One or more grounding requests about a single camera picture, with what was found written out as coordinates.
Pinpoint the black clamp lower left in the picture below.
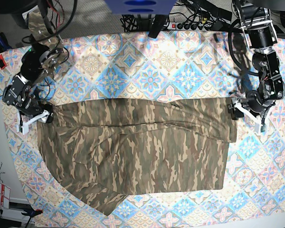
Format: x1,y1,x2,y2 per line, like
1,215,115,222
21,209,43,218

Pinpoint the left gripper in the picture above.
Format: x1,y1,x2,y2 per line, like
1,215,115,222
228,91,276,120

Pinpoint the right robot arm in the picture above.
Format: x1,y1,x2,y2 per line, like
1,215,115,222
2,0,69,128

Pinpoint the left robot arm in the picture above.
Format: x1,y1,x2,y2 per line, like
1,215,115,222
228,0,285,120

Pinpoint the red white paper tag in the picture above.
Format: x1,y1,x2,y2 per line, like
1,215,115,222
0,183,11,209

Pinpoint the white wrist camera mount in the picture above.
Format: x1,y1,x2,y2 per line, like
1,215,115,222
16,110,49,135
231,97,267,133

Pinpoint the camouflage T-shirt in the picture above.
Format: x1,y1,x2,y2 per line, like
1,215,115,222
37,98,237,215

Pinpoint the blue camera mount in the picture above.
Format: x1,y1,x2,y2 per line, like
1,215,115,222
105,0,176,15

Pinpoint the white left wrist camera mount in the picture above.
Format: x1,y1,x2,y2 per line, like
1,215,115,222
231,97,267,133

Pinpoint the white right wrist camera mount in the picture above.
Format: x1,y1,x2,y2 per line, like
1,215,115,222
16,110,49,135

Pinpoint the blue handled clamp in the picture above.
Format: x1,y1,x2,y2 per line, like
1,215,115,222
0,32,11,52

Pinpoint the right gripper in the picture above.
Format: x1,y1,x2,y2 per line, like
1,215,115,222
18,98,54,124

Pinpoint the white power strip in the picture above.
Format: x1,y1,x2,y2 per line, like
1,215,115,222
163,21,214,31

